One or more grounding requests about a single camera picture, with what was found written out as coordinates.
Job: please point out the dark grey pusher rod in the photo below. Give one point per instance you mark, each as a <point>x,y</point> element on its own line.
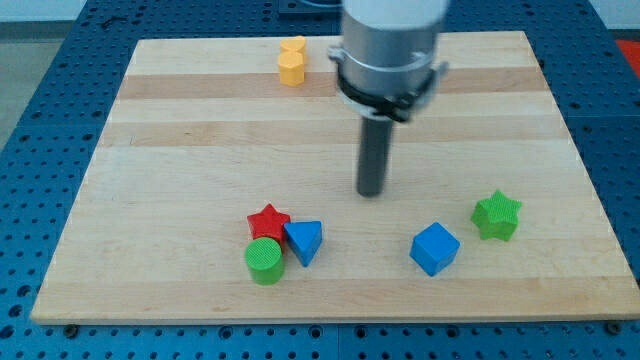
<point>373,156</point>

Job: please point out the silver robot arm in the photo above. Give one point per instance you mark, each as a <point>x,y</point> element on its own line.
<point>385,72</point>

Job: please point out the yellow hexagon block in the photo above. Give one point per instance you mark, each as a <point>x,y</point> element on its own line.
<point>291,68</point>

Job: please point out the blue triangle block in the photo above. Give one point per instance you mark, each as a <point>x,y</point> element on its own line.
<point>304,238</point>

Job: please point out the yellow heart block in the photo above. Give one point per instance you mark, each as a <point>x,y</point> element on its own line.
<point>296,44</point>

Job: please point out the blue cube block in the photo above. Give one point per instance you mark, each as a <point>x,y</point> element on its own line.
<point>434,248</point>

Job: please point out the red star block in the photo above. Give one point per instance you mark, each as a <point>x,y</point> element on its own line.
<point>269,222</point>

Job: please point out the green star block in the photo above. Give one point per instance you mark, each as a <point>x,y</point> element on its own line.
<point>496,217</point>

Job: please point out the green cylinder block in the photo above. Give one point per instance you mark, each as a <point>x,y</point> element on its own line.
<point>264,260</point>

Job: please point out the wooden board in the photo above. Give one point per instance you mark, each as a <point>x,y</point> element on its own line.
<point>203,134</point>

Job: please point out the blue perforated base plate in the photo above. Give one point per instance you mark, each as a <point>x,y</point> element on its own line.
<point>43,162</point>

